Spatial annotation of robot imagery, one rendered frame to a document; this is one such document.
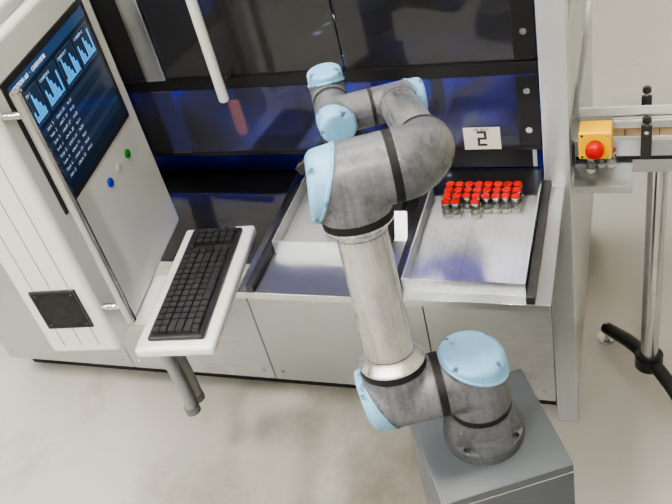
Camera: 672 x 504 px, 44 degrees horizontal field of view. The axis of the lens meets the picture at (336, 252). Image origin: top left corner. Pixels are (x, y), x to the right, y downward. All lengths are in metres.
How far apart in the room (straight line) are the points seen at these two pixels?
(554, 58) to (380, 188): 0.71
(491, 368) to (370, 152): 0.44
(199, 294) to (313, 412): 0.88
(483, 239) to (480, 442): 0.53
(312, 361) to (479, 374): 1.30
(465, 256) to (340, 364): 0.90
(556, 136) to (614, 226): 1.39
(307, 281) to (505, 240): 0.45
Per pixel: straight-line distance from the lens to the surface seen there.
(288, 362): 2.70
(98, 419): 3.07
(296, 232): 2.01
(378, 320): 1.35
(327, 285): 1.84
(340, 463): 2.62
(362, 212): 1.24
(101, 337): 1.99
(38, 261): 1.88
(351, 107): 1.62
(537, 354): 2.42
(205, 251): 2.15
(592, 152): 1.91
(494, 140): 1.95
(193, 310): 1.98
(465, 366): 1.42
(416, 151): 1.23
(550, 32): 1.81
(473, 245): 1.86
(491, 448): 1.55
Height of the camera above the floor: 2.08
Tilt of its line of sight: 38 degrees down
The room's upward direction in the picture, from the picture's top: 15 degrees counter-clockwise
